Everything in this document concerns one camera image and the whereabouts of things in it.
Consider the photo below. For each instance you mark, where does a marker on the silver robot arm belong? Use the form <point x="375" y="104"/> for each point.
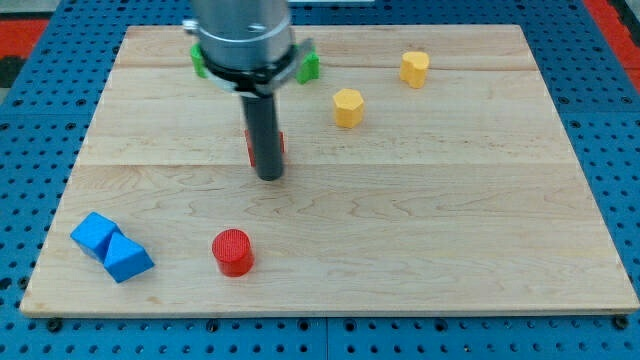
<point x="245" y="46"/>

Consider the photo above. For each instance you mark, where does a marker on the red star block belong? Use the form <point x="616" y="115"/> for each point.
<point x="250" y="148"/>

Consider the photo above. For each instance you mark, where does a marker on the yellow hexagon block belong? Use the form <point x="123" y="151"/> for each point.
<point x="348" y="105"/>

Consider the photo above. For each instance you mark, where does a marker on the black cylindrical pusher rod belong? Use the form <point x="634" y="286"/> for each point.
<point x="262" y="125"/>

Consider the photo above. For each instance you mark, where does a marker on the wooden board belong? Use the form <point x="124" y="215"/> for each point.
<point x="461" y="198"/>

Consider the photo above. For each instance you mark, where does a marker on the red cylinder block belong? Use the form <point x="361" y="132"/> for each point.
<point x="233" y="253"/>

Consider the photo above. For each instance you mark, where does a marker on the green block right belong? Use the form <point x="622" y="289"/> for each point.
<point x="309" y="68"/>

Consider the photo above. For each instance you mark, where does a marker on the green block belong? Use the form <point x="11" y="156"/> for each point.
<point x="198" y="61"/>
<point x="309" y="68"/>

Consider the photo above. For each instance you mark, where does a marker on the yellow heart block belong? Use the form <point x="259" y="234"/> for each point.
<point x="414" y="68"/>

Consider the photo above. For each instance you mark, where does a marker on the green block left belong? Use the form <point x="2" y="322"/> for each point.
<point x="198" y="61"/>

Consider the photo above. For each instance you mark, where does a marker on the blue triangular block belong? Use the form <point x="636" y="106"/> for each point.
<point x="125" y="258"/>

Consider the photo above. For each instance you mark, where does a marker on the blue cube block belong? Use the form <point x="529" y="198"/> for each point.
<point x="93" y="235"/>

